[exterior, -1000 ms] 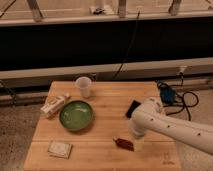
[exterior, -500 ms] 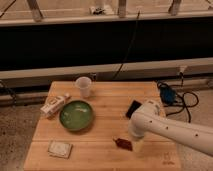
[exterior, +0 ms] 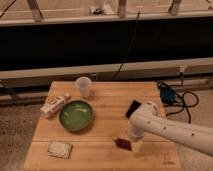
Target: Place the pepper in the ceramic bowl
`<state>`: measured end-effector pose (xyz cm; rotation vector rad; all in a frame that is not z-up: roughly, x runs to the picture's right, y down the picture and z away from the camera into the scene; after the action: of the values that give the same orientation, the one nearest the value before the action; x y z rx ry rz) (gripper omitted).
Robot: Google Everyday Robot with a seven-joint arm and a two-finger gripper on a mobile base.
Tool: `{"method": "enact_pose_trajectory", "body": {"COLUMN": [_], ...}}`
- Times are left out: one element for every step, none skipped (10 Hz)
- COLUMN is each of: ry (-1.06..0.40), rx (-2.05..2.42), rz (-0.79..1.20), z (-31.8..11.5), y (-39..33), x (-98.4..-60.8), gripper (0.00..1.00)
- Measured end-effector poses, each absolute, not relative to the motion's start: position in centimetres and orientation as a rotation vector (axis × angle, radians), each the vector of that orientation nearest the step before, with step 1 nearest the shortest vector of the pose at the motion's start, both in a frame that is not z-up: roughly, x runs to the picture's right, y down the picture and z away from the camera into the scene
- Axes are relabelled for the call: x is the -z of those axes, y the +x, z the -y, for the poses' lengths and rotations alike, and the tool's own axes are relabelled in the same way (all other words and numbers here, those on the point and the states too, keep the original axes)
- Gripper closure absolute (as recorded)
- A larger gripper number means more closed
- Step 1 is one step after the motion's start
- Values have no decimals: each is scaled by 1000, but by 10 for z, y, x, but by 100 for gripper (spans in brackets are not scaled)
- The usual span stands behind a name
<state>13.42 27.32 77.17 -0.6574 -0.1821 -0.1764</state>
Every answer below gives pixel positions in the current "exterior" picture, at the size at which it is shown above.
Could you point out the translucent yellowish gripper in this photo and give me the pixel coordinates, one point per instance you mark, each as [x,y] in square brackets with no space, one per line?
[136,146]

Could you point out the wooden table board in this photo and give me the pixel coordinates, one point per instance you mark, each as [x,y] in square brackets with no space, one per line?
[93,148]

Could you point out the blue power adapter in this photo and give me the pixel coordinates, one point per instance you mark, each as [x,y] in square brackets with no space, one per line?
[167,95]

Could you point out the small white square packet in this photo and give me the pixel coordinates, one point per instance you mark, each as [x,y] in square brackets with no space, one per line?
[59,149]

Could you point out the green ceramic bowl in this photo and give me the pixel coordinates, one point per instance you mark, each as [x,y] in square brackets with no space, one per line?
[76,115]

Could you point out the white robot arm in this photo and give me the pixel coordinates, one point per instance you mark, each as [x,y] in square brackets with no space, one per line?
[146,119]

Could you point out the black smartphone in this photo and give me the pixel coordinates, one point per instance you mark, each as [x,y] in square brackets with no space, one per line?
[134,106]

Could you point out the dark red pepper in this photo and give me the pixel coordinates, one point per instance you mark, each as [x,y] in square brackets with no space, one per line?
[122,143]

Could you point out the translucent plastic cup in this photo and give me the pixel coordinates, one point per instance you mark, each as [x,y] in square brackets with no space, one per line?
[83,84]

